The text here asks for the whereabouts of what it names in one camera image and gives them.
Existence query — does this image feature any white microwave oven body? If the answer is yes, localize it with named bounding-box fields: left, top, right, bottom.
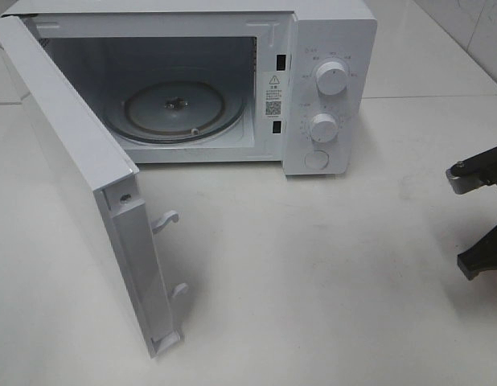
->
left=0, top=1, right=377, bottom=175

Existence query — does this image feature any round white door button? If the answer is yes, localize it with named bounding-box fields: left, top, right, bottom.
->
left=304, top=150, right=329, bottom=170

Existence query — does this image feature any upper white power knob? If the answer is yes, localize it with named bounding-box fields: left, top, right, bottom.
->
left=314, top=59, right=349, bottom=96

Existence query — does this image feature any lower white timer knob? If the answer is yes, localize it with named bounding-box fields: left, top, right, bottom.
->
left=310, top=113, right=339, bottom=143

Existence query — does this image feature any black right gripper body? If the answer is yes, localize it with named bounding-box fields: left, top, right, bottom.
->
left=446, top=142, right=497, bottom=281

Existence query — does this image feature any glass microwave turntable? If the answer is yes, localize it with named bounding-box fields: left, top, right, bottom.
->
left=104, top=80, right=246, bottom=145

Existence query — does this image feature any white microwave door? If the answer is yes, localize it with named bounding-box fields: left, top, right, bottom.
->
left=0, top=16, right=187, bottom=357

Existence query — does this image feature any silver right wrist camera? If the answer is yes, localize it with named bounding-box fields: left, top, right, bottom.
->
left=446, top=169, right=494, bottom=195

